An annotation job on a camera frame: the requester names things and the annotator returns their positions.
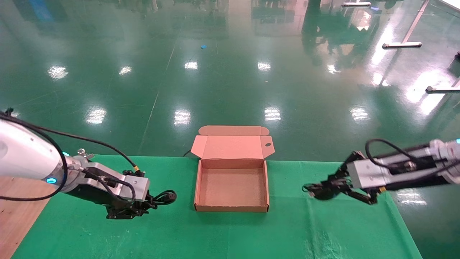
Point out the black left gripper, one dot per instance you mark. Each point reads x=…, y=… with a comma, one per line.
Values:
x=118, y=205

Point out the white table edge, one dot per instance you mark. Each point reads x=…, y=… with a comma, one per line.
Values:
x=451, y=4

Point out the green table cloth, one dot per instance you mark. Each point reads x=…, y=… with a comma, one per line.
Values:
x=230, y=233

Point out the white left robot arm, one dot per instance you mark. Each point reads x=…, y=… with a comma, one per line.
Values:
x=21, y=154

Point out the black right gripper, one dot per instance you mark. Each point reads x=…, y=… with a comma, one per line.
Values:
x=413, y=184

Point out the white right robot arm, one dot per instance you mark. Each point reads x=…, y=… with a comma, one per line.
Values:
x=447, y=156

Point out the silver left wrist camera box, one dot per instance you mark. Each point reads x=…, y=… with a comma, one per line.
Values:
x=138, y=187

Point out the open brown cardboard box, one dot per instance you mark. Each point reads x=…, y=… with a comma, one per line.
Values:
x=230, y=187

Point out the silver binder clip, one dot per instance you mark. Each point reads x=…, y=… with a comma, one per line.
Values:
x=83, y=154

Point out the white metal table leg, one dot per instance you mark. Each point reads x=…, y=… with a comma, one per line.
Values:
x=402, y=45

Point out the white metal foot bar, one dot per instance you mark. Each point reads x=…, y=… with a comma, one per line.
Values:
x=355, y=4
x=442, y=89

